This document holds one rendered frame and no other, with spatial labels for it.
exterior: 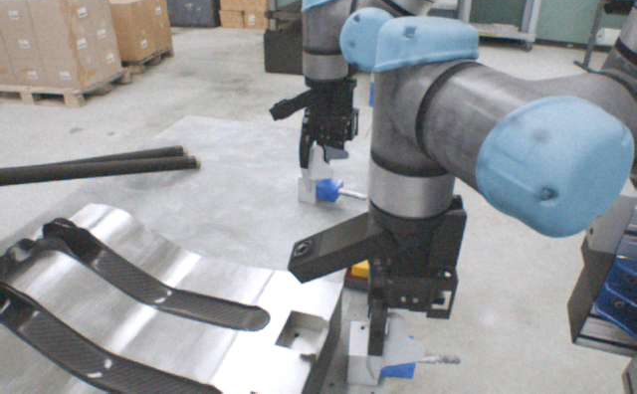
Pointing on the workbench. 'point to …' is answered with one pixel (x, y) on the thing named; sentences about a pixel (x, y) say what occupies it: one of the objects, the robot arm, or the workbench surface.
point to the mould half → (43, 290)
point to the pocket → (303, 332)
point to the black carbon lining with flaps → (18, 300)
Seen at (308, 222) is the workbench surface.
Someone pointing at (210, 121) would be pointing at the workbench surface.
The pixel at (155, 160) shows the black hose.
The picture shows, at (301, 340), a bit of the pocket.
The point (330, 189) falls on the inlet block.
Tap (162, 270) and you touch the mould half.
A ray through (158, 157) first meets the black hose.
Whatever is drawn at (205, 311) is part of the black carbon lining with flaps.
